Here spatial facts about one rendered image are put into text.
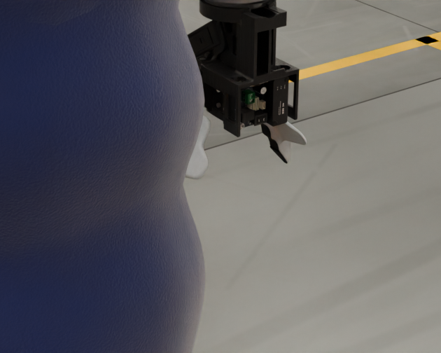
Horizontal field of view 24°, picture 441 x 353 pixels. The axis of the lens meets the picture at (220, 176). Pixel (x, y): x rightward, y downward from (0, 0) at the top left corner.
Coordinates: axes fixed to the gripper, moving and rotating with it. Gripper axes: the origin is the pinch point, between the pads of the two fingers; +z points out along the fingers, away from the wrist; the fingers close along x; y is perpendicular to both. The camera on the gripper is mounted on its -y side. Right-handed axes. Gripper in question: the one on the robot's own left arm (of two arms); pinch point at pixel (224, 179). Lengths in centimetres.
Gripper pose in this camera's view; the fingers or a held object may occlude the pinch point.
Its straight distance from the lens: 104.7
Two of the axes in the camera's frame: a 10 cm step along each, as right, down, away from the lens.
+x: 8.2, -2.6, 5.0
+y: 5.7, 3.8, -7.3
